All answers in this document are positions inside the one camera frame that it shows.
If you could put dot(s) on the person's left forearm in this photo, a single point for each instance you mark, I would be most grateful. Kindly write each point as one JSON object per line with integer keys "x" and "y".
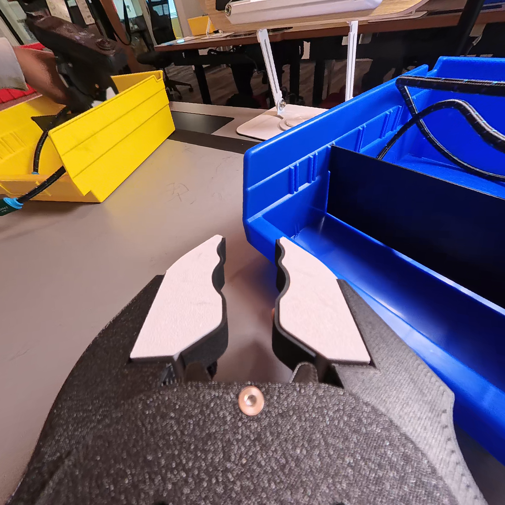
{"x": 10, "y": 63}

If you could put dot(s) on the blue plastic bin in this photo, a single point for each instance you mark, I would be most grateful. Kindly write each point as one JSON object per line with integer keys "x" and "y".
{"x": 300, "y": 185}

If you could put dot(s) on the white tablet stand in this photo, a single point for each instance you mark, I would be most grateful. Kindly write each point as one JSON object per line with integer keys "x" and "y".
{"x": 268, "y": 124}

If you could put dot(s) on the wooden desk black legs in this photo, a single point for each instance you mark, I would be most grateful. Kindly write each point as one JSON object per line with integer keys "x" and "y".
{"x": 203, "y": 79}

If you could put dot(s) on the black office chair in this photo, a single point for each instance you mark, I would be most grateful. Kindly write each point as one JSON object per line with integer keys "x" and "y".
{"x": 157, "y": 59}

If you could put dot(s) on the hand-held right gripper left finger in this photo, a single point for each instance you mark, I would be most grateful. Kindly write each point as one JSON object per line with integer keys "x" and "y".
{"x": 185, "y": 307}

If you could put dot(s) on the yellow plastic bin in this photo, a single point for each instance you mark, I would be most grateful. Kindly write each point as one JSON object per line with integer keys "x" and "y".
{"x": 199, "y": 25}
{"x": 110, "y": 138}

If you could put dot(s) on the person's left hand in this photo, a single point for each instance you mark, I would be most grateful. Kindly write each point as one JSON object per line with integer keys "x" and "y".
{"x": 43, "y": 75}

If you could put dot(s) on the black bin divider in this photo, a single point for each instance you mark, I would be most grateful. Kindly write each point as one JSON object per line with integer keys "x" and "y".
{"x": 414, "y": 221}

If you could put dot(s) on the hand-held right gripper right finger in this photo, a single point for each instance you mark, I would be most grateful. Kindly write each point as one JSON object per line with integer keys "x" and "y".
{"x": 315, "y": 311}

